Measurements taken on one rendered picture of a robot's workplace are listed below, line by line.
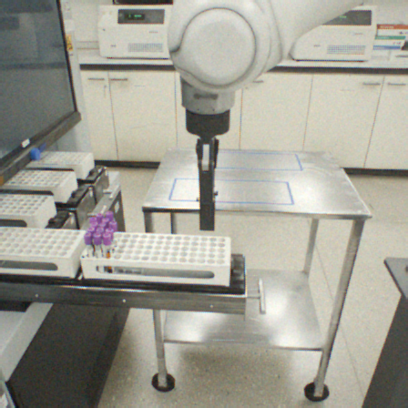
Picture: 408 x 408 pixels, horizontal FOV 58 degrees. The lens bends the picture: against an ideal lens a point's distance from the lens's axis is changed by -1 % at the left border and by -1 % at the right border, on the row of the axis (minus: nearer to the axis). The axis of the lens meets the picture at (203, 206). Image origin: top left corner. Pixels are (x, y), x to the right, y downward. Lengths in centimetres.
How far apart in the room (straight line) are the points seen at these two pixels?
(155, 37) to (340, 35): 131
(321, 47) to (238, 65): 262
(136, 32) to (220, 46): 263
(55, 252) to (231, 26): 59
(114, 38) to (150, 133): 75
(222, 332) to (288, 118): 204
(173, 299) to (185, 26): 53
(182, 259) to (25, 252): 32
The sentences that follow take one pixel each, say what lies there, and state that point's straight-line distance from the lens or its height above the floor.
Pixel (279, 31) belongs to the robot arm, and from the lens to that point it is 43.
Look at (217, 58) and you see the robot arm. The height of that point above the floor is 126.
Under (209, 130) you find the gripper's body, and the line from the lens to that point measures 61.
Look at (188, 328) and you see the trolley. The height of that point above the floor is 28.
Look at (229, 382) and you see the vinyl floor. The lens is 161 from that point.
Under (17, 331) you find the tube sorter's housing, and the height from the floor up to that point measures 73.
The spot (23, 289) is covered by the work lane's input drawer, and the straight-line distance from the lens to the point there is 86.
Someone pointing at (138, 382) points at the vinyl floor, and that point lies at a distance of 163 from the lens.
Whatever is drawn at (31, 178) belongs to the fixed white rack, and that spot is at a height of 86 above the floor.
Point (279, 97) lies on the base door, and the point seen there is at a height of 64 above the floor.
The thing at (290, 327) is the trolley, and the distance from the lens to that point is 144.
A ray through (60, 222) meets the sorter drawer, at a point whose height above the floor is 82.
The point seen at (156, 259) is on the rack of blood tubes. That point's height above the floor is 86.
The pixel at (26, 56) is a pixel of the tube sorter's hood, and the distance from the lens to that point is 104.
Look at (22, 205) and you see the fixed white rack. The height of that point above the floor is 86.
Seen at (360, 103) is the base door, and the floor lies 61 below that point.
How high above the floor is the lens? 132
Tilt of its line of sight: 30 degrees down
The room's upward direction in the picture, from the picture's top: straight up
